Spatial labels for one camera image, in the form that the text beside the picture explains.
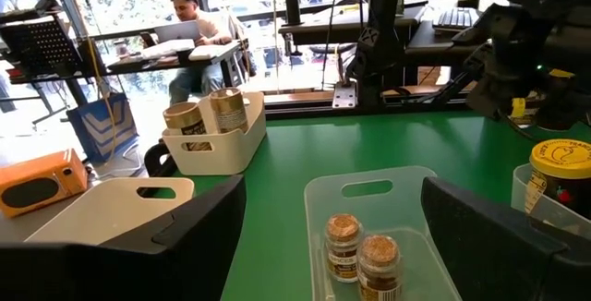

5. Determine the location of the black keyboard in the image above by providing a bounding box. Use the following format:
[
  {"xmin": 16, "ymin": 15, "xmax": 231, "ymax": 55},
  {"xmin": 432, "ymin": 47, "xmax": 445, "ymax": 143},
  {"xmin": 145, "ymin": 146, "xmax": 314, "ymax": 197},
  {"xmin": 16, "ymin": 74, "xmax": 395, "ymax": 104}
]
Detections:
[{"xmin": 431, "ymin": 7, "xmax": 482, "ymax": 32}]

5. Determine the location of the black perforated panel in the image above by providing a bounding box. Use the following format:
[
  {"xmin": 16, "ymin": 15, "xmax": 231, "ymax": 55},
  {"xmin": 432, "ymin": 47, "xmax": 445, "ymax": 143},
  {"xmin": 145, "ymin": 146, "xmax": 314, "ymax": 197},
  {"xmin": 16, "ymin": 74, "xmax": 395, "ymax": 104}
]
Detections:
[{"xmin": 0, "ymin": 12, "xmax": 84, "ymax": 80}]

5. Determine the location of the silver laptop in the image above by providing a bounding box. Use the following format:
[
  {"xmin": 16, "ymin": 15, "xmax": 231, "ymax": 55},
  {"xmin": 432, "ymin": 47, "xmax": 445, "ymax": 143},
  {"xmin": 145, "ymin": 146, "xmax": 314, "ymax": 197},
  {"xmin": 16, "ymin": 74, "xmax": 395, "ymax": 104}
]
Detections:
[{"xmin": 153, "ymin": 19, "xmax": 203, "ymax": 43}]

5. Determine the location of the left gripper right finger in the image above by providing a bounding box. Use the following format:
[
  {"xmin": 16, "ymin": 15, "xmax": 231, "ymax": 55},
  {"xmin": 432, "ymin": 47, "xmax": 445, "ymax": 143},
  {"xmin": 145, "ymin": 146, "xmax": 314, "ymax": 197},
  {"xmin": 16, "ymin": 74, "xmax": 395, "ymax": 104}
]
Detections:
[{"xmin": 420, "ymin": 175, "xmax": 591, "ymax": 301}]

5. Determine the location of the black table frame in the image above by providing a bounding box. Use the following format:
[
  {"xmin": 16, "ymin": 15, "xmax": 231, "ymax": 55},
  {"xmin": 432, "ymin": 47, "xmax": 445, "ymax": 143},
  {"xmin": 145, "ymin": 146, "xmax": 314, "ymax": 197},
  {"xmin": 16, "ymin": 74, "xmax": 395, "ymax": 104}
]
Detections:
[{"xmin": 262, "ymin": 88, "xmax": 467, "ymax": 120}]

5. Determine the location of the yellow cable tag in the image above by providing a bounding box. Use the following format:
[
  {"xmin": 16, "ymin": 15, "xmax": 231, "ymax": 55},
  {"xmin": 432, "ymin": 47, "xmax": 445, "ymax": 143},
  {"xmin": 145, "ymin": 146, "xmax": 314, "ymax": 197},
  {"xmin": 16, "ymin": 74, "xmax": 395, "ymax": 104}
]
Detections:
[{"xmin": 510, "ymin": 97, "xmax": 527, "ymax": 118}]

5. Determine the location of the cork-top small spice jar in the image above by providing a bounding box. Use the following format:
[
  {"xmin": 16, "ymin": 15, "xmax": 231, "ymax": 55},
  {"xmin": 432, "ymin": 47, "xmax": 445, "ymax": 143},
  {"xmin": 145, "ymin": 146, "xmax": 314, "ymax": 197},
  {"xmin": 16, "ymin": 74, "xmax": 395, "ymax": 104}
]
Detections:
[
  {"xmin": 325, "ymin": 212, "xmax": 366, "ymax": 283},
  {"xmin": 356, "ymin": 235, "xmax": 404, "ymax": 301}
]

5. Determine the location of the black diagonal frame strut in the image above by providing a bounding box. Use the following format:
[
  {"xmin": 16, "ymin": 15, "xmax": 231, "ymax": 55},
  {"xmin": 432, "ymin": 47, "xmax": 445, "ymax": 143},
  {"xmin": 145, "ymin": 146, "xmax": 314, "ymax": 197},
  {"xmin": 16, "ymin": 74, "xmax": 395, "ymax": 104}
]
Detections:
[{"xmin": 413, "ymin": 72, "xmax": 470, "ymax": 104}]

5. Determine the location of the orange speaker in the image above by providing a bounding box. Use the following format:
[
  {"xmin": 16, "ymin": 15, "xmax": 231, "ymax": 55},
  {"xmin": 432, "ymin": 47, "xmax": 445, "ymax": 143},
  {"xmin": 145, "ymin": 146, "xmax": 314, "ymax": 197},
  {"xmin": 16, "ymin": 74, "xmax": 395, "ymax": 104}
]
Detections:
[{"xmin": 0, "ymin": 148, "xmax": 89, "ymax": 219}]

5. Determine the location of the person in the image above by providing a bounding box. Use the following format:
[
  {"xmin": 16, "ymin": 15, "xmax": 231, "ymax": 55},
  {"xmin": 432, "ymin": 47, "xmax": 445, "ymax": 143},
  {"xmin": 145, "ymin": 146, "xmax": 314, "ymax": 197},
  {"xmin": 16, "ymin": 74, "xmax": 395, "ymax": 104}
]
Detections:
[{"xmin": 168, "ymin": 0, "xmax": 253, "ymax": 104}]

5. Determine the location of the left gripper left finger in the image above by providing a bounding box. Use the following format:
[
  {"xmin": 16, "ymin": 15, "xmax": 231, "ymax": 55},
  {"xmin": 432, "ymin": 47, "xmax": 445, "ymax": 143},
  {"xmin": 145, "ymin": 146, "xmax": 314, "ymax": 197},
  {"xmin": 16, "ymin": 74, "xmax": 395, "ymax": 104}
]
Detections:
[{"xmin": 0, "ymin": 175, "xmax": 247, "ymax": 301}]

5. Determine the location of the green table mat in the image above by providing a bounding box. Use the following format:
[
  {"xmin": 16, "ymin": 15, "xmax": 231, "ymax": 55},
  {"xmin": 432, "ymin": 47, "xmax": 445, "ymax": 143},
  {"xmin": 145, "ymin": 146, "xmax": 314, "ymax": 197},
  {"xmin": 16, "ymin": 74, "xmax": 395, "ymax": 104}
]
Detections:
[{"xmin": 188, "ymin": 109, "xmax": 591, "ymax": 301}]

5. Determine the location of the black clamp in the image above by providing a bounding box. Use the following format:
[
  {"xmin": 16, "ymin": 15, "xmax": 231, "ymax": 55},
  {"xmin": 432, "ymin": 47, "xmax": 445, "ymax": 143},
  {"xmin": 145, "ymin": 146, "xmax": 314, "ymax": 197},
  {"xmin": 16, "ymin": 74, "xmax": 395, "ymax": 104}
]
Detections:
[{"xmin": 143, "ymin": 141, "xmax": 179, "ymax": 177}]

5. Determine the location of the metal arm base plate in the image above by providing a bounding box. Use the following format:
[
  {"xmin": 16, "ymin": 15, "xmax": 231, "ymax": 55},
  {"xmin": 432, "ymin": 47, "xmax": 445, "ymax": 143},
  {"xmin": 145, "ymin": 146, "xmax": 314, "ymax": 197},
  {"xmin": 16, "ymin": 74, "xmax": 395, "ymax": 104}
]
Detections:
[{"xmin": 332, "ymin": 81, "xmax": 359, "ymax": 110}]

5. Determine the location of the blue bag with white print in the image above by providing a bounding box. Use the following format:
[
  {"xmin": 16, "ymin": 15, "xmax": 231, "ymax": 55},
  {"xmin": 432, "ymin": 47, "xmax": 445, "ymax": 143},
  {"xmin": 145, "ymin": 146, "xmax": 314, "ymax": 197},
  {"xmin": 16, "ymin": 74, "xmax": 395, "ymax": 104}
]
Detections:
[{"xmin": 66, "ymin": 91, "xmax": 139, "ymax": 163}]

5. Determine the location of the dark work desk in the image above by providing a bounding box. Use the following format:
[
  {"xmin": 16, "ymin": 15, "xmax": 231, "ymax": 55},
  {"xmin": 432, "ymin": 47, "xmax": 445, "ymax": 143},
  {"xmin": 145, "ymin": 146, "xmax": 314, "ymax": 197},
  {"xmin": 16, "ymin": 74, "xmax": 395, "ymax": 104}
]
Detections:
[{"xmin": 105, "ymin": 40, "xmax": 244, "ymax": 74}]

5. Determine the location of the clear plastic bin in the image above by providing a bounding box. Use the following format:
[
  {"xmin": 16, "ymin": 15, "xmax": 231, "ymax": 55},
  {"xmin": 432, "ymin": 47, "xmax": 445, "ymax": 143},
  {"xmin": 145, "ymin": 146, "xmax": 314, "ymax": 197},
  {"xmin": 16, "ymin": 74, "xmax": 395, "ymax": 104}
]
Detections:
[
  {"xmin": 303, "ymin": 165, "xmax": 463, "ymax": 301},
  {"xmin": 511, "ymin": 162, "xmax": 591, "ymax": 242}
]

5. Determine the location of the white plastic bin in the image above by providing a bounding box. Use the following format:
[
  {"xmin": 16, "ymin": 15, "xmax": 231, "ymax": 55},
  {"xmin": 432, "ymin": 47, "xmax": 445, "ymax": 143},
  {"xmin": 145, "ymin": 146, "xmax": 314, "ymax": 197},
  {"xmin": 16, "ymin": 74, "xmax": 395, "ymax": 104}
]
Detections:
[
  {"xmin": 161, "ymin": 90, "xmax": 268, "ymax": 176},
  {"xmin": 25, "ymin": 176, "xmax": 196, "ymax": 247}
]

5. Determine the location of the yellow-lid dark spice jar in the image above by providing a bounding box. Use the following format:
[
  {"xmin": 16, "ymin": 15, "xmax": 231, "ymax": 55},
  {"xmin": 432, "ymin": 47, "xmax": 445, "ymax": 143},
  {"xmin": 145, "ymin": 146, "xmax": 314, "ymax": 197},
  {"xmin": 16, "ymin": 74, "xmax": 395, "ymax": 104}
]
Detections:
[
  {"xmin": 537, "ymin": 68, "xmax": 579, "ymax": 132},
  {"xmin": 525, "ymin": 138, "xmax": 591, "ymax": 222}
]

